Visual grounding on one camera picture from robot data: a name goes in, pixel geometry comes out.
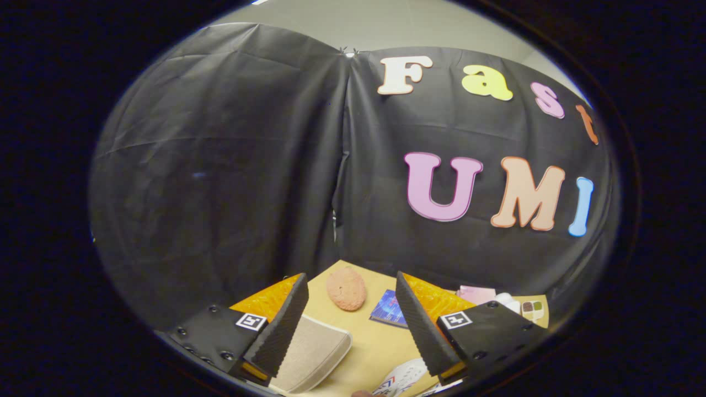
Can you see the black backdrop cloth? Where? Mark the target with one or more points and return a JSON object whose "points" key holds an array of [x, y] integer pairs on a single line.
{"points": [[231, 165]]}

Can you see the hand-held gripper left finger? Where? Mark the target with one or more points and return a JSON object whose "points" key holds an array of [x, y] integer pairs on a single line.
{"points": [[281, 325]]}

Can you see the beige storage box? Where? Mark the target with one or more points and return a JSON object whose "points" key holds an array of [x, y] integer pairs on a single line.
{"points": [[314, 350]]}

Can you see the white cloth bundle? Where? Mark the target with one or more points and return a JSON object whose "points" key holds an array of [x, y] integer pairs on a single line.
{"points": [[508, 302]]}

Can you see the blue book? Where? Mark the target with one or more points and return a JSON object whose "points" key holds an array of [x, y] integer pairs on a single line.
{"points": [[390, 310]]}

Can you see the colour swatch card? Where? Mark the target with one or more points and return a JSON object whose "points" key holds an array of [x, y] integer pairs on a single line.
{"points": [[532, 310]]}

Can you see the pink book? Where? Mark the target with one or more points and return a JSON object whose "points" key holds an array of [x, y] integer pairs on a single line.
{"points": [[475, 294]]}

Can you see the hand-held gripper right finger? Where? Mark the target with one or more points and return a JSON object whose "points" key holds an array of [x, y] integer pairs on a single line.
{"points": [[422, 325]]}

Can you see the orange porous sponge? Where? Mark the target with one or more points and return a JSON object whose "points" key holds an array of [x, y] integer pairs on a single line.
{"points": [[346, 288]]}

